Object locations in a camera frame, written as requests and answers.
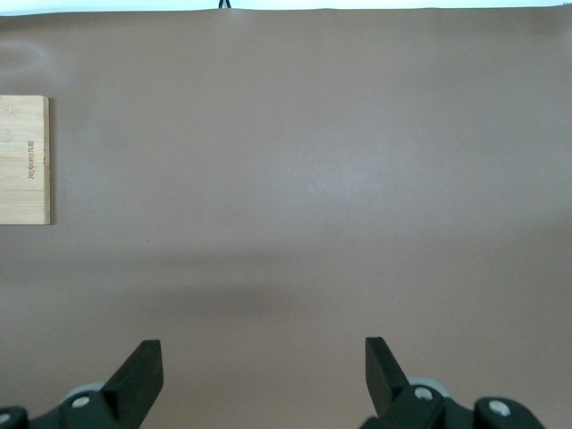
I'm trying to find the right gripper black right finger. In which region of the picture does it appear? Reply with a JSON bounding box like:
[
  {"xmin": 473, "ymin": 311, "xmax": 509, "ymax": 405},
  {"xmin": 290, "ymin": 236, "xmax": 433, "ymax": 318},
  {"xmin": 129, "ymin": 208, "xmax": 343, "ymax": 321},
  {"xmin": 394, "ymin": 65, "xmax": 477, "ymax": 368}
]
[{"xmin": 359, "ymin": 335, "xmax": 549, "ymax": 429}]

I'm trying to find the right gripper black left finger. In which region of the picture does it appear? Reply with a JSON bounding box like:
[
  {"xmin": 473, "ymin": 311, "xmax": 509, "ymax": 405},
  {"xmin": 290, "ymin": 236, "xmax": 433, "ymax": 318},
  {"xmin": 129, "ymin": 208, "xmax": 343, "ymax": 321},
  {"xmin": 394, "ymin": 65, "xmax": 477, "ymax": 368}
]
[{"xmin": 0, "ymin": 339, "xmax": 163, "ymax": 429}]

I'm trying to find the bamboo cutting board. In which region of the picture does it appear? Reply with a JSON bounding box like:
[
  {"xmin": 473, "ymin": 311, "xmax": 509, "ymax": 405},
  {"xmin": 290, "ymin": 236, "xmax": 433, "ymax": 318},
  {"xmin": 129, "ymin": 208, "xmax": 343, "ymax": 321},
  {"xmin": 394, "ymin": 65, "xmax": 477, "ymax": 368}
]
[{"xmin": 0, "ymin": 95, "xmax": 52, "ymax": 225}]

